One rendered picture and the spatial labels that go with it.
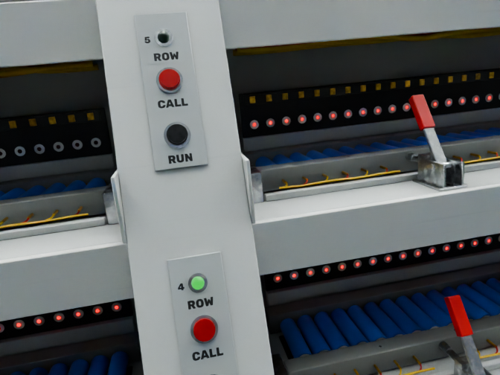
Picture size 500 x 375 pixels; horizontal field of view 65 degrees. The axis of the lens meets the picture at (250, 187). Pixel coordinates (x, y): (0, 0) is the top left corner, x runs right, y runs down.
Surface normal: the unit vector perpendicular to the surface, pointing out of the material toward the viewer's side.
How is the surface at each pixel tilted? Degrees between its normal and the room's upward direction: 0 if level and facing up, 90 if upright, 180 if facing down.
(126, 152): 90
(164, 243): 90
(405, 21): 109
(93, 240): 19
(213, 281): 90
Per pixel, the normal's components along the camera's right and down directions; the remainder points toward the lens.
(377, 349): -0.09, -0.96
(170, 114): 0.15, -0.08
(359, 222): 0.18, 0.24
